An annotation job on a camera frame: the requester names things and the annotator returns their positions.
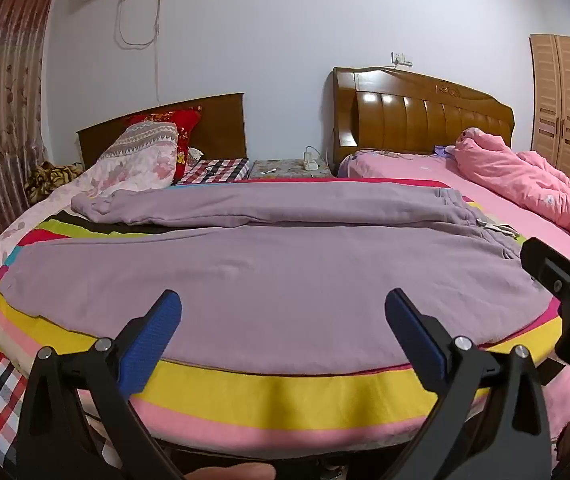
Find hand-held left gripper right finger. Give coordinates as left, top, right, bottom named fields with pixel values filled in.
left=385, top=287, right=553, bottom=480

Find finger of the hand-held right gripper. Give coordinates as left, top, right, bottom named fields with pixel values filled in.
left=520, top=236, right=570, bottom=321

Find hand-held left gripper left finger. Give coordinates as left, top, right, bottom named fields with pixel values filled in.
left=15, top=289, right=186, bottom=480

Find purple pants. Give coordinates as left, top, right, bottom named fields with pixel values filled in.
left=0, top=181, right=553, bottom=376

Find person's left hand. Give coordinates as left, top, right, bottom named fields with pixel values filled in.
left=197, top=462, right=277, bottom=480

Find pink fleece quilt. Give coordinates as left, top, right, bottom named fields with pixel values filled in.
left=455, top=127, right=570, bottom=241

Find striped colourful blanket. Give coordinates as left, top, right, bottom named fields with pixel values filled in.
left=0, top=177, right=566, bottom=453

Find pink bed sheet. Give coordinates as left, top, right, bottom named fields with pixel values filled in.
left=337, top=149, right=570, bottom=441

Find light wooden wardrobe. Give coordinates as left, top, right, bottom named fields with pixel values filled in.
left=530, top=34, right=570, bottom=193

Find pink floral quilt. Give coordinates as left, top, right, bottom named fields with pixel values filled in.
left=0, top=121, right=181, bottom=371

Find plaid bed sheet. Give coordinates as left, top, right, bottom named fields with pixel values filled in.
left=0, top=157, right=251, bottom=466

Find tiger print cloth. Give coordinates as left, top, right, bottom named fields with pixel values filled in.
left=24, top=161, right=86, bottom=206

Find glossy padded wooden headboard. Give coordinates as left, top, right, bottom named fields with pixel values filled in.
left=332, top=66, right=516, bottom=177

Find red embroidered pillow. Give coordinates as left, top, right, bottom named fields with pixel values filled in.
left=125, top=106, right=203, bottom=181

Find patterned nightstand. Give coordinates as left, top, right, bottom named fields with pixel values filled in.
left=248, top=157, right=333, bottom=181

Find dark wooden headboard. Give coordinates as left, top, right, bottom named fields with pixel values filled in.
left=76, top=92, right=248, bottom=171

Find floral striped curtain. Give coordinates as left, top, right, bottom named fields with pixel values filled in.
left=0, top=0, right=61, bottom=261

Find white air conditioner cable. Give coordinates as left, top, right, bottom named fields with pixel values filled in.
left=116, top=0, right=162, bottom=103

